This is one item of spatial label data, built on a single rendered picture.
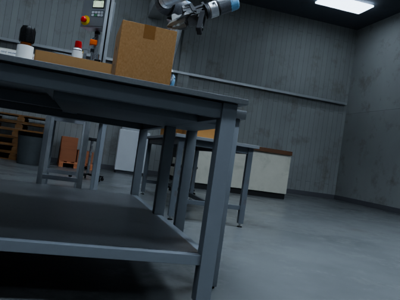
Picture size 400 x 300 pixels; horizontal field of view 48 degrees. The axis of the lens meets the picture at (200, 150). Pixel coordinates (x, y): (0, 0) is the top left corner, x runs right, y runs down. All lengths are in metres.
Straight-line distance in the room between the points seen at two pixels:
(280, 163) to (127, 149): 3.51
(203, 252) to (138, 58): 0.86
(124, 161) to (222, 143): 8.79
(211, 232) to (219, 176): 0.21
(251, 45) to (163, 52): 10.27
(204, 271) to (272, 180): 7.56
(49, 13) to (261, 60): 5.41
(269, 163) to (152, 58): 7.38
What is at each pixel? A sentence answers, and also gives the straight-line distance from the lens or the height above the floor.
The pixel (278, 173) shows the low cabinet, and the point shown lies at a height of 0.51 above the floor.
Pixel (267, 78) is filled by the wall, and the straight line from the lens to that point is 12.24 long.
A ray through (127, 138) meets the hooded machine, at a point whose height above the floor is 0.80.
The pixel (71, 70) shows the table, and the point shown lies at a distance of 1.61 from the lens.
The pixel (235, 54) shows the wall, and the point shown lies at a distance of 12.03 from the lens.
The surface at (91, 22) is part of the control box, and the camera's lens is 2.92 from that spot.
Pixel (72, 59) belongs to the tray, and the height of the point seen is 0.86.
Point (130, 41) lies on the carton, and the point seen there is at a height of 1.04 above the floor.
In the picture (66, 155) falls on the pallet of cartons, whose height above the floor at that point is 0.26.
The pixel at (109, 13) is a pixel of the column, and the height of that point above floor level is 1.38.
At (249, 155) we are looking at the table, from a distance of 4.24.
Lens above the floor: 0.58
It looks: 1 degrees up
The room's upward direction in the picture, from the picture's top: 8 degrees clockwise
